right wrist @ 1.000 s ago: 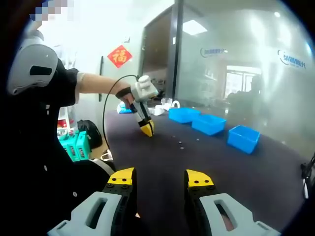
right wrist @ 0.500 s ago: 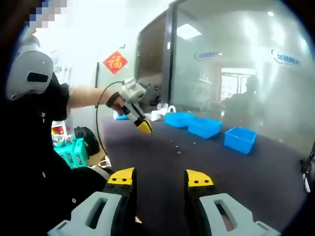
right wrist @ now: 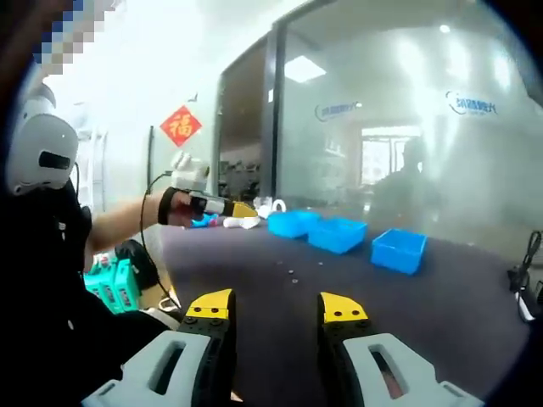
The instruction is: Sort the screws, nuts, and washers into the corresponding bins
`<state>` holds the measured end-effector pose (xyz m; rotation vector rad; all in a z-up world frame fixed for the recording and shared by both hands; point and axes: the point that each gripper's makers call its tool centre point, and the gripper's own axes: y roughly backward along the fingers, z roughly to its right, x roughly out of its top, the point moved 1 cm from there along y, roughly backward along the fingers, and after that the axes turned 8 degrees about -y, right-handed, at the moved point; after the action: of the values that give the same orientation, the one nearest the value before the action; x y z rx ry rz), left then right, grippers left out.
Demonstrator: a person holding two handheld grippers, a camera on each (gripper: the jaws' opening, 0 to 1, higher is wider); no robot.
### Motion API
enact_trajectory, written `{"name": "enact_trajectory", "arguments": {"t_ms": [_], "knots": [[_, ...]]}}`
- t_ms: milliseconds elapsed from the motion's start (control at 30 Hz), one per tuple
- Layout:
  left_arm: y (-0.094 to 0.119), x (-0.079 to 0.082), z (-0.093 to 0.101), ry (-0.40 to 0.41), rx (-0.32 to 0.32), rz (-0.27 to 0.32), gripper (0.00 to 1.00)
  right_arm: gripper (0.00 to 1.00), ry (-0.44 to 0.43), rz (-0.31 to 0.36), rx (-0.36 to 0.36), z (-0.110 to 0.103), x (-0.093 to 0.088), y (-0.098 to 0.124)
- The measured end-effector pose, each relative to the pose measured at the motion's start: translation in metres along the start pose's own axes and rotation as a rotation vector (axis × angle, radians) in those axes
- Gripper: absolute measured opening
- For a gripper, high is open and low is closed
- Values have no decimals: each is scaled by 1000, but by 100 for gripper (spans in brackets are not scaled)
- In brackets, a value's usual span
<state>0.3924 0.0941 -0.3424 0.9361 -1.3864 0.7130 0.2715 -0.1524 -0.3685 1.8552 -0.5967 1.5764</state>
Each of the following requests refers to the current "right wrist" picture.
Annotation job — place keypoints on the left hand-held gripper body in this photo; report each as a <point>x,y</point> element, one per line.
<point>193,176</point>

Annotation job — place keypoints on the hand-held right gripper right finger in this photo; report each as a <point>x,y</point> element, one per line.
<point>420,381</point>

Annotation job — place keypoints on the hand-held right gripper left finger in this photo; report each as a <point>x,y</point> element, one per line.
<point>144,377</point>

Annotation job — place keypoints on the blue plastic bin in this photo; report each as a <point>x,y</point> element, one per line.
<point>337,239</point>
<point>292,226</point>
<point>396,256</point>

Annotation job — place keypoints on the screws nuts and washers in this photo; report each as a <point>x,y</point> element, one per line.
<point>291,271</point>

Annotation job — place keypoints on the person's left hand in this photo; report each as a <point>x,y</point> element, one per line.
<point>182,212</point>

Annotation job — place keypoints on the white plastic fitting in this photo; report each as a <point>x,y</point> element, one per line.
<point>239,223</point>
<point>278,205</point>

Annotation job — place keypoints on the clear glass mug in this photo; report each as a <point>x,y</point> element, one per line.
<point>262,201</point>

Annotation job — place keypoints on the teal box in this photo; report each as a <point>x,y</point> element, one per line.
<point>112,290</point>
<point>95,288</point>
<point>129,284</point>

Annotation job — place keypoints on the black bag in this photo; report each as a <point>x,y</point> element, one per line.
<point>144,263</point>

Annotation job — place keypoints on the person's black clothing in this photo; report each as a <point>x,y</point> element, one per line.
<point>42,297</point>

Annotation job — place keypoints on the blue logo sticker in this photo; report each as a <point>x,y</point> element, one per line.
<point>337,112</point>
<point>471,104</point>

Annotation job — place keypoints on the white worn device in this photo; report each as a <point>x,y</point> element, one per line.
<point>42,140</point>

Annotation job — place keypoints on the red paper wall decoration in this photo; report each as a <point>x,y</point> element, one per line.
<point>181,126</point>

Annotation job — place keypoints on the dark glass partition frame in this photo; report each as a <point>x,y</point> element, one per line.
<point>275,127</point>

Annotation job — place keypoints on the small white frame label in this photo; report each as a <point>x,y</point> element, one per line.
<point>270,95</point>

